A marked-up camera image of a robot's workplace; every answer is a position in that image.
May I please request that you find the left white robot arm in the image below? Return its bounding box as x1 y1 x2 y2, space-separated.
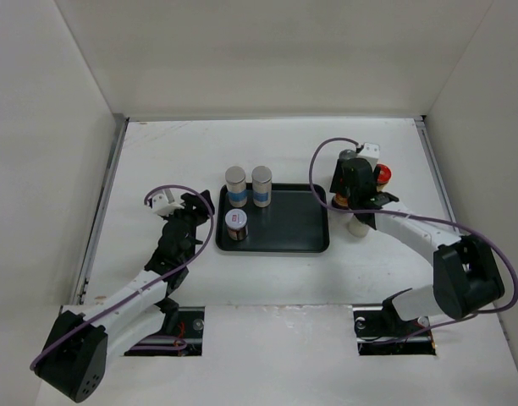
30 185 215 403

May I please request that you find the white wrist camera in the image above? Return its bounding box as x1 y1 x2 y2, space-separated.
145 188 184 217
356 142 381 169

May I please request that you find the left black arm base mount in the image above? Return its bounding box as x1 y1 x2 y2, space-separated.
124 299 206 357

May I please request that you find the red lid chili jar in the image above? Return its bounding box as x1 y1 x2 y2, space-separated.
331 193 350 211

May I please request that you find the small dark spice jar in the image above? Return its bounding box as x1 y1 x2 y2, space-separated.
224 208 248 241

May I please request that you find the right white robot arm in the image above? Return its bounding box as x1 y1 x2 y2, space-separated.
333 157 504 335

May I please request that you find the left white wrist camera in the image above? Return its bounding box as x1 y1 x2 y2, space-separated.
145 188 184 217

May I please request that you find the red lid sauce jar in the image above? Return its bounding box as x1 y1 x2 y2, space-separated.
374 163 392 192

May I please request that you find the blue label sago bottle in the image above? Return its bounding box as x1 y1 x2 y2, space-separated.
251 166 272 208
225 166 247 208

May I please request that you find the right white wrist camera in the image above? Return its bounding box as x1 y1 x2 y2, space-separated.
356 142 381 169

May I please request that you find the black cap white bottle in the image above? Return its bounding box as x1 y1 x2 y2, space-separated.
348 215 370 238

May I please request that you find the grey lid seasoning jar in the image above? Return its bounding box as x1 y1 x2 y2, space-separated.
339 149 358 162

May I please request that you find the black rectangular tray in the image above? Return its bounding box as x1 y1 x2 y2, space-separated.
215 183 330 254

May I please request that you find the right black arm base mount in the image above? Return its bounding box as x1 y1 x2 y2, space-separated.
352 299 436 356

